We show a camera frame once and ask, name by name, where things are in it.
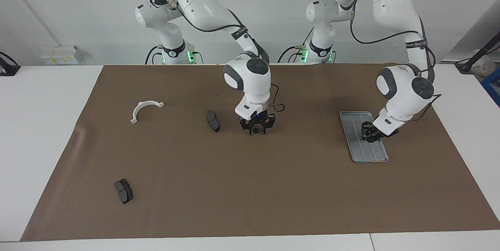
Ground black stand pole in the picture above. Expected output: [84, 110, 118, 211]
[455, 34, 500, 74]

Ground blue crate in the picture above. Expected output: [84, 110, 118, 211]
[480, 68, 500, 107]

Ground black base cable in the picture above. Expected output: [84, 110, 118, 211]
[277, 45, 310, 64]
[145, 45, 161, 65]

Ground black clamp mount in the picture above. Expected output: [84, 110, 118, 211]
[0, 51, 21, 77]

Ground white curved plastic bracket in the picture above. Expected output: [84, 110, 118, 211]
[130, 101, 165, 125]

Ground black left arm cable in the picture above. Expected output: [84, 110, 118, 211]
[332, 0, 443, 123]

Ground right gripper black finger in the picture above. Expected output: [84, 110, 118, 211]
[261, 114, 276, 134]
[239, 118, 254, 135]

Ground dark grey brake pad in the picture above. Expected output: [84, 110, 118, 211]
[114, 178, 134, 205]
[206, 110, 221, 133]

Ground white wall socket box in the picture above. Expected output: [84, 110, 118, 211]
[40, 45, 84, 65]

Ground clear plastic bag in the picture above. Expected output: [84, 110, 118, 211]
[471, 50, 495, 74]

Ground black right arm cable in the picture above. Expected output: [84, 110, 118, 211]
[150, 0, 286, 113]

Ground silver metal tray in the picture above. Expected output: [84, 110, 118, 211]
[339, 111, 389, 163]

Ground brown table mat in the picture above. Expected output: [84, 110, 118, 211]
[20, 63, 500, 242]

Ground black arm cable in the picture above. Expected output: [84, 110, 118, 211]
[150, 0, 286, 113]
[332, 0, 443, 123]

